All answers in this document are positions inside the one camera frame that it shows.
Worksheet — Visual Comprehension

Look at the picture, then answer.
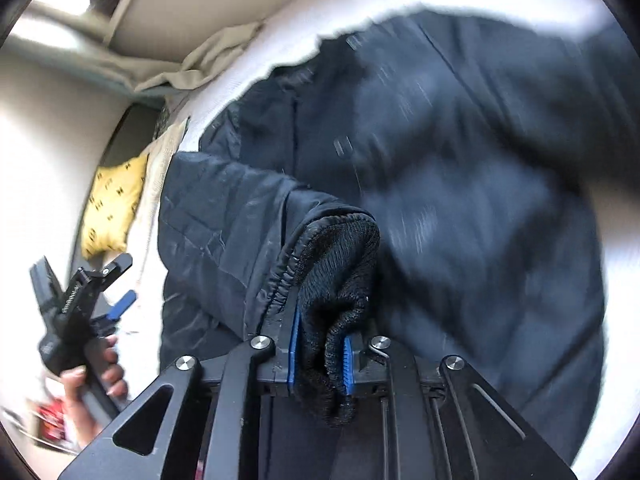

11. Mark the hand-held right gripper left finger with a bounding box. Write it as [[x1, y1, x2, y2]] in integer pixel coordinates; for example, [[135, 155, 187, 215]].
[[57, 292, 302, 480]]

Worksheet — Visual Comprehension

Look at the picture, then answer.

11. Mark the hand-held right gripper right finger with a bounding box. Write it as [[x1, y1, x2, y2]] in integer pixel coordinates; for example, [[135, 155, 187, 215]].
[[342, 331, 576, 480]]

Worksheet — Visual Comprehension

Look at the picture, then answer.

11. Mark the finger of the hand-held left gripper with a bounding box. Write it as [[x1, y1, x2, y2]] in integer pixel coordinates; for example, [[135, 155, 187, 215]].
[[75, 253, 134, 306], [90, 290, 138, 333]]

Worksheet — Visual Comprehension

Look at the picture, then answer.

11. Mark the black padded jacket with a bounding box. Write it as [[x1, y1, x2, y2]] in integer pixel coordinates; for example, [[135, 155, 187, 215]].
[[157, 10, 638, 466]]

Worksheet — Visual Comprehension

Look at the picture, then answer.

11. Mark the person's left hand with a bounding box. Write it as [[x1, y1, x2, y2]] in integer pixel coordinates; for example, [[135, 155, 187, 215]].
[[60, 336, 129, 453]]

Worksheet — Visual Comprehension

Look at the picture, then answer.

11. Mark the yellow patterned pillow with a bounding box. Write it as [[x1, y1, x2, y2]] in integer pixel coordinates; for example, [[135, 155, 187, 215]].
[[80, 152, 150, 261]]

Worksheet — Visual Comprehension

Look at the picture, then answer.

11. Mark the red packet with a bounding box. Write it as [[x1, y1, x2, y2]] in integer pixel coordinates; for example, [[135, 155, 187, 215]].
[[29, 394, 72, 447]]

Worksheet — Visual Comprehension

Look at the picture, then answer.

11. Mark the dark bedside furniture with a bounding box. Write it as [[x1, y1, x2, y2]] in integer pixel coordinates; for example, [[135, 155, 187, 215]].
[[106, 102, 167, 163]]

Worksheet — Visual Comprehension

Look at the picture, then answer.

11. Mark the teal cloth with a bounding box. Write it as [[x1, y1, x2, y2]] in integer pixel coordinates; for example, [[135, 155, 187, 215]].
[[60, 57, 168, 101]]

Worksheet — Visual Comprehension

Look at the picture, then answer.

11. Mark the beige crumpled cloth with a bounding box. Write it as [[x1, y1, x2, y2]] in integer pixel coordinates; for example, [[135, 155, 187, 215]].
[[134, 20, 267, 97]]

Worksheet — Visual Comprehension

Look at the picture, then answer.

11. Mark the beige padded headboard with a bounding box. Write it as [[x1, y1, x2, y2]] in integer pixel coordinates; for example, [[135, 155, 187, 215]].
[[109, 0, 361, 52]]

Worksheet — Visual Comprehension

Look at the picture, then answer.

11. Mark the white dotted bed sheet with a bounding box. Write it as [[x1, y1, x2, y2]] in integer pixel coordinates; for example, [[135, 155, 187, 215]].
[[175, 0, 640, 471]]

